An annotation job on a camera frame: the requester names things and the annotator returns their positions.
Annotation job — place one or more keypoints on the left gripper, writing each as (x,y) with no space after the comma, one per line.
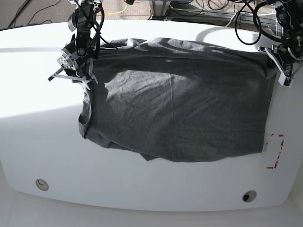
(284,59)

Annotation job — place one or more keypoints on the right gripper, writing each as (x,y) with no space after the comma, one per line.
(70,70)

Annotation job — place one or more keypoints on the grey t-shirt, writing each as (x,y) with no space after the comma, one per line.
(178,100)

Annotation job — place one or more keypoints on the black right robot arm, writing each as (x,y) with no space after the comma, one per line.
(78,56)

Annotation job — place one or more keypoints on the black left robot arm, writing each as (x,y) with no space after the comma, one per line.
(290,17)

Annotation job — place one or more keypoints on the red tape marking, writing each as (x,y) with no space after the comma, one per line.
(272,150)

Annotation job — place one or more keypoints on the left table grommet hole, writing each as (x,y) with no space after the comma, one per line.
(42,184)

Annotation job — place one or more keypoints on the table grommet hole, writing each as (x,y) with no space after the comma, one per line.
(42,184)
(249,196)

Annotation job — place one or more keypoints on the right table grommet hole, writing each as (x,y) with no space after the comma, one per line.
(249,196)

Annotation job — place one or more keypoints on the aluminium frame post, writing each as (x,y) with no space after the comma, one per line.
(159,8)

